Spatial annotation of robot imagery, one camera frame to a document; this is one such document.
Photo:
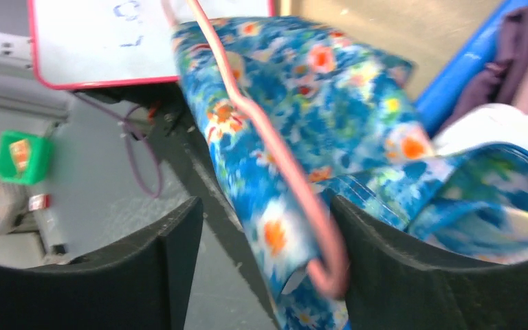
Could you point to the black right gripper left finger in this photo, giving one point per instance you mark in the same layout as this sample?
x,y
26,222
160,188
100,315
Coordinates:
x,y
142,281

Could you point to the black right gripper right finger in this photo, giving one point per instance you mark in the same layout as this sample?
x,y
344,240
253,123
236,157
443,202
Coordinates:
x,y
400,282

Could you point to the pink wire hanger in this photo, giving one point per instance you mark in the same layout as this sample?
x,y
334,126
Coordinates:
x,y
233,75

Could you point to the blue floral garment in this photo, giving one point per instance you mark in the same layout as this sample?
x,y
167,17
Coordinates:
x,y
356,135

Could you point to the purple pleated skirt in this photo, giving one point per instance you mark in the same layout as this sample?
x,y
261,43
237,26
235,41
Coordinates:
x,y
499,80

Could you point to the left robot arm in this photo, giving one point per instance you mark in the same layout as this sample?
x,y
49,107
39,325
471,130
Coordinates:
x,y
16,56

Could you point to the green object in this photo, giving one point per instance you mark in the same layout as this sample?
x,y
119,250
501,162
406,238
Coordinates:
x,y
24,157

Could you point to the blue plastic bin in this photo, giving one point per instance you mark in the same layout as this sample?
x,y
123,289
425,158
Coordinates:
x,y
436,102

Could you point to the red-edged whiteboard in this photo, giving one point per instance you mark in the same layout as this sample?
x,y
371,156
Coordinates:
x,y
84,44

